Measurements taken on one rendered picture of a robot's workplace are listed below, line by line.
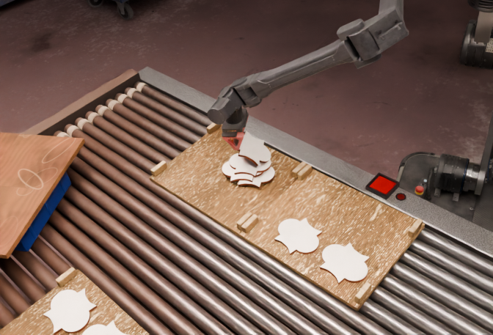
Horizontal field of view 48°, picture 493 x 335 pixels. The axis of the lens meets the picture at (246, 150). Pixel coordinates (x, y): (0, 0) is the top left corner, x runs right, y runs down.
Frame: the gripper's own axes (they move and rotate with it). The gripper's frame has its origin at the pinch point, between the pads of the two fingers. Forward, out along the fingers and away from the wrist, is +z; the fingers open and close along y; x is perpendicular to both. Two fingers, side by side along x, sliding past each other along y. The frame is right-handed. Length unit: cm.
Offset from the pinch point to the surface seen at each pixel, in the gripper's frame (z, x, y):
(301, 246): 10.9, 22.3, 33.0
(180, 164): 11.1, -21.6, -0.2
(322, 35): 104, 12, -246
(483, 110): 106, 114, -153
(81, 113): 12, -70, -29
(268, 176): 9.6, 9.6, 6.3
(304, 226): 10.8, 22.6, 25.7
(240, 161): 7.4, 0.0, 1.9
